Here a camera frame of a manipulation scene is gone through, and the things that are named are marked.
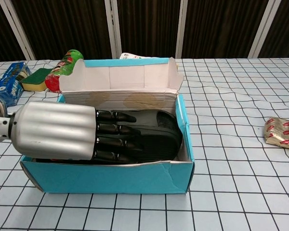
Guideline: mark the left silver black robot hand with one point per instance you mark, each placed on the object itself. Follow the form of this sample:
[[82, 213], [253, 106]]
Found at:
[[55, 130]]

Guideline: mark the light blue shoe box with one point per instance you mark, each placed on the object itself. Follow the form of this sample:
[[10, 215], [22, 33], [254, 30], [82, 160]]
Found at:
[[98, 178]]

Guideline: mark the black slipper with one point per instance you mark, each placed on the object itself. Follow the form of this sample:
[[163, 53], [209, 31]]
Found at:
[[163, 146], [163, 120]]

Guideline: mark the blue cardboard wrap box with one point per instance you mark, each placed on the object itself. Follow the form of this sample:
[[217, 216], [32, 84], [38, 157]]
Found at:
[[4, 86]]

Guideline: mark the green yellow sponge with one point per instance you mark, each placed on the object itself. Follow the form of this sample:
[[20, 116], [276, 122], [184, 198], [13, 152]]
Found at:
[[37, 77]]

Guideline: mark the green chips can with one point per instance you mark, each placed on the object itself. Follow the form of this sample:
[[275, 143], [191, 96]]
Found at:
[[69, 57]]

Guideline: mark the white black checkered tablecloth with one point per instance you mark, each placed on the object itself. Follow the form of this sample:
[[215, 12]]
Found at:
[[231, 180]]

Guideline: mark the gold red snack packet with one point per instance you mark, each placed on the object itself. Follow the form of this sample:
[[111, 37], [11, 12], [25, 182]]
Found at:
[[281, 132]]

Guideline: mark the white metal screen post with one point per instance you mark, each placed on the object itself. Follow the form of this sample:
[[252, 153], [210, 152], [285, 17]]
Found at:
[[21, 36], [183, 29], [261, 31], [113, 29]]

